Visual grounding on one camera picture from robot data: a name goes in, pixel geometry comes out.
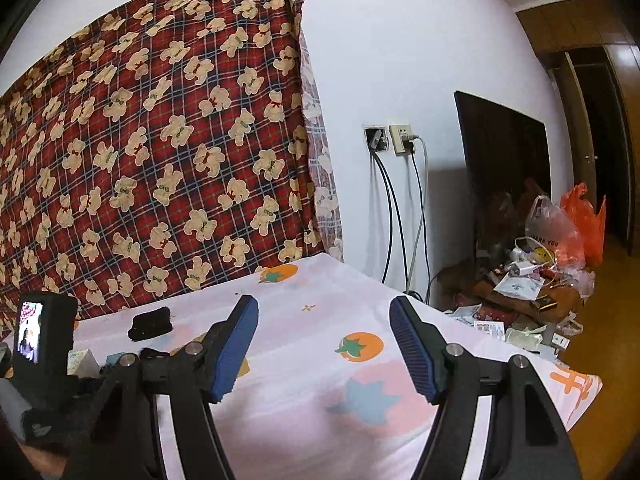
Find black flat television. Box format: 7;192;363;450
454;91;553;266

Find red plaid bear blanket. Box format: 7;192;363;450
0;0;307;333

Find white lace curtain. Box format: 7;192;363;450
299;30;346;263

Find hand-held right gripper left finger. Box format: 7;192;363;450
65;294;261;480

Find black cable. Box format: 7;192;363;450
372;152;393;285
377;152;408;292

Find white plastic bag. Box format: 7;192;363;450
525;195;586;266

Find blue dotted tissue box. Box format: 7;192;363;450
67;349;103;378

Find black fuzzy washcloth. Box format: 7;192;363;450
127;309;174;342

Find wooden wardrobe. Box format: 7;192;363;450
515;0;640;261

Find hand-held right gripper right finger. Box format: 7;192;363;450
389;296;583;480

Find fruit print tablecloth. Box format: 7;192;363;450
0;252;603;480

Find wall socket with white plug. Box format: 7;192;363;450
389;122;417;157

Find pile of household clutter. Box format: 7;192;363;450
442;240;597;361

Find person's left forearm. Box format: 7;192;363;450
17;442;71;480

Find orange plastic bag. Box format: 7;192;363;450
560;182;607;267

